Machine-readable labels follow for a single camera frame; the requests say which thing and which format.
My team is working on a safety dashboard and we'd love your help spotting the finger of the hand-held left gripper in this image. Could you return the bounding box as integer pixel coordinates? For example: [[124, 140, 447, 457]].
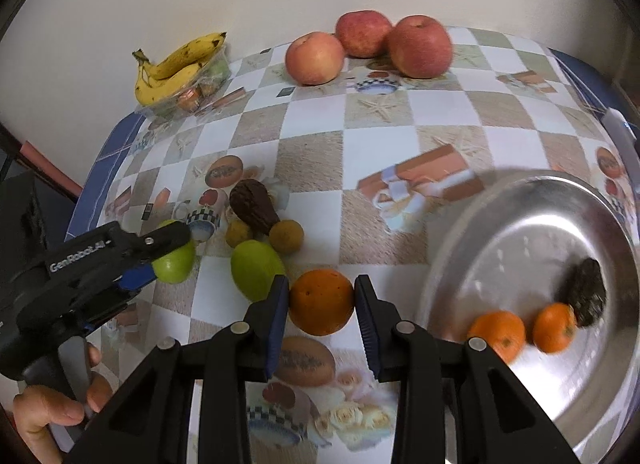
[[120, 221, 195, 265], [75, 264, 160, 332]]

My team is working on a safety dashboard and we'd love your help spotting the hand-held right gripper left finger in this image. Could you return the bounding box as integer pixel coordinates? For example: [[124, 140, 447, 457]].
[[64, 274, 291, 464]]

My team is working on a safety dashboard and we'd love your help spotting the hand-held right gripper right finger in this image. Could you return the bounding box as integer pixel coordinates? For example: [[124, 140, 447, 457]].
[[354, 274, 583, 464]]

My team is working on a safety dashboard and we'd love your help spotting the green jujube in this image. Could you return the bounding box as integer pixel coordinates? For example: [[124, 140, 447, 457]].
[[151, 219, 197, 285], [230, 240, 287, 302]]

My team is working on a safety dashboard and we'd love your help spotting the large metal basin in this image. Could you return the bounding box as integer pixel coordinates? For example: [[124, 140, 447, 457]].
[[416, 170, 640, 464]]

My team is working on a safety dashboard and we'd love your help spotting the small orange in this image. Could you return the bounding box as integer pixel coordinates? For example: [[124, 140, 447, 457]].
[[532, 303, 578, 354]]

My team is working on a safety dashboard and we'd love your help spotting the dark brown avocado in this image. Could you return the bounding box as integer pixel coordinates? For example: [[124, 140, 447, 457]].
[[229, 179, 282, 236], [557, 257, 607, 327]]

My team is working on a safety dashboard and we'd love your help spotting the person's left hand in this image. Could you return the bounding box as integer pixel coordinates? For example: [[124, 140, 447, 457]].
[[12, 344, 113, 464]]

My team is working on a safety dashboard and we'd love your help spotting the small brown kiwi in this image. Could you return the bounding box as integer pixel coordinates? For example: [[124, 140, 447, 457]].
[[270, 219, 305, 253], [225, 221, 253, 249]]

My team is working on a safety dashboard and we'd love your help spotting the dark cabinet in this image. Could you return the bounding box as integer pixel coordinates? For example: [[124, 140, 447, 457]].
[[0, 121, 68, 265]]

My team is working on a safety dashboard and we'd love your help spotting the clear plastic container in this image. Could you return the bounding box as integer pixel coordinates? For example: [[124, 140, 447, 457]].
[[135, 44, 232, 120]]

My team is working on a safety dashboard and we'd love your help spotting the checkered printed tablecloth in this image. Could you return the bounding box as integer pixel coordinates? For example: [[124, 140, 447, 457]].
[[65, 24, 640, 464]]

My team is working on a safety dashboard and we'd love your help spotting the pale pink apple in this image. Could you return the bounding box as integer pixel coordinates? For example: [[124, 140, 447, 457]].
[[285, 32, 346, 86]]

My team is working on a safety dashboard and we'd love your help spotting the large red apple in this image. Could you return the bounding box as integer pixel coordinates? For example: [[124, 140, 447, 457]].
[[388, 15, 453, 79]]

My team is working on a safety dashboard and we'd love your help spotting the white power strip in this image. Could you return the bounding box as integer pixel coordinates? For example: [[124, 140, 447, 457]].
[[602, 112, 640, 180]]

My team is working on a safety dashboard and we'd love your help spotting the red wooden rail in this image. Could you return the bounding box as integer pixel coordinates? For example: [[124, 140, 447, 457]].
[[20, 141, 85, 200]]

